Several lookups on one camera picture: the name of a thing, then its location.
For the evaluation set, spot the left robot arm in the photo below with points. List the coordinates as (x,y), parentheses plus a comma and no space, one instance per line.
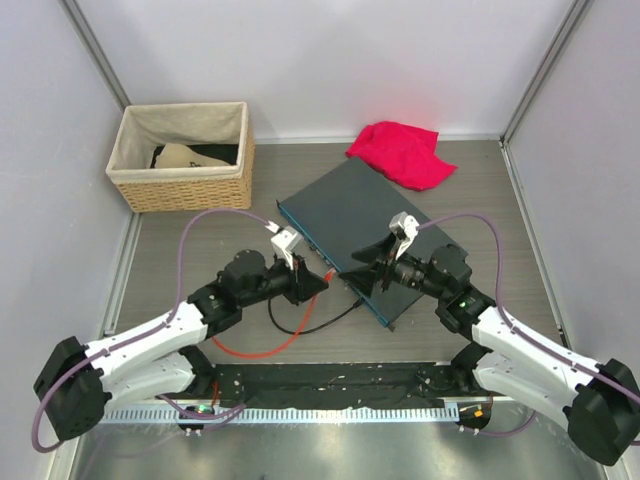
(80,383)

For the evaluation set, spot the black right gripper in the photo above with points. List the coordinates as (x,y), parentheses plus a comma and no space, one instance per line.
(385,270)

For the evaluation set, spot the wicker basket with liner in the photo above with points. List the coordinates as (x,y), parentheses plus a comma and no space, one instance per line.
(143,128)

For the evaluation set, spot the pink red cloth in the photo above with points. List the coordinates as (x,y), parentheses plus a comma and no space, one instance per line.
(404,154)

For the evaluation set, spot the beige and black cloth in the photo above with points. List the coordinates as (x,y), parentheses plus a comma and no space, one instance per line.
(175,155)

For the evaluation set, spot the grey blue network switch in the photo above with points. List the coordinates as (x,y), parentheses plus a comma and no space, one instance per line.
(350,208)

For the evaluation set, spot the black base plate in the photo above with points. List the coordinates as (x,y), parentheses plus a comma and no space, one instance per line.
(340,386)

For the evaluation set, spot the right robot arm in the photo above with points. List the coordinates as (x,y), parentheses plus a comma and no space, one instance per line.
(596,403)

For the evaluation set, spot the slotted cable duct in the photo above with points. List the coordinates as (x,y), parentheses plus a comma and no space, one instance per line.
(164,414)

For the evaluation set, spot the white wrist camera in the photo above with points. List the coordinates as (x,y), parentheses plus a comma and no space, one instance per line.
(404,227)
(284,241)

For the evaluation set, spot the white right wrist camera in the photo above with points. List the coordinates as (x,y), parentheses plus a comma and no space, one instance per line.
(404,227)

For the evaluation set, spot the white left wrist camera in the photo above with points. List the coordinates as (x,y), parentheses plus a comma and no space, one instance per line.
(284,241)

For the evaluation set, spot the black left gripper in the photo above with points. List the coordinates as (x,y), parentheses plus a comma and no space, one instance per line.
(294,281)

